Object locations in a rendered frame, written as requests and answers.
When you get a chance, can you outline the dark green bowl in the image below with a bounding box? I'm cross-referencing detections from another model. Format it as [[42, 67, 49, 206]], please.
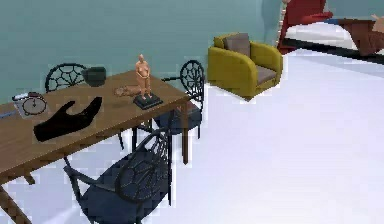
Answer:
[[81, 66, 108, 88]]

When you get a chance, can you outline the red chair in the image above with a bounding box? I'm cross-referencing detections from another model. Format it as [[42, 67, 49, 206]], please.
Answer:
[[276, 0, 334, 55]]

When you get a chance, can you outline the brown wooden dining table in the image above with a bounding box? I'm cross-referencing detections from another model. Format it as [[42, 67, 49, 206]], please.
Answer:
[[0, 68, 192, 224]]

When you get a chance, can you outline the black hand sculpture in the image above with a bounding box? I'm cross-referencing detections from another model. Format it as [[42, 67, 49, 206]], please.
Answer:
[[33, 96, 103, 143]]

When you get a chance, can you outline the yellow armchair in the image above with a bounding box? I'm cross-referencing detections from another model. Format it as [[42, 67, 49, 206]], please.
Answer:
[[207, 32, 284, 101]]

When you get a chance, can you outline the grey round alarm clock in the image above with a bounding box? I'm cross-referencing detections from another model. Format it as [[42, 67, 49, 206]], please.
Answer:
[[12, 91, 49, 118]]

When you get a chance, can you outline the tan human figure statue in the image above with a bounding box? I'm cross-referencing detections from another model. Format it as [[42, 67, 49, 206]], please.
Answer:
[[133, 53, 164, 111]]

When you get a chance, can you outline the black web-back chair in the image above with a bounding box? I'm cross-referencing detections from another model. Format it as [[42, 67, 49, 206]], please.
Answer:
[[133, 59, 206, 153], [44, 62, 88, 94], [63, 126, 174, 224]]

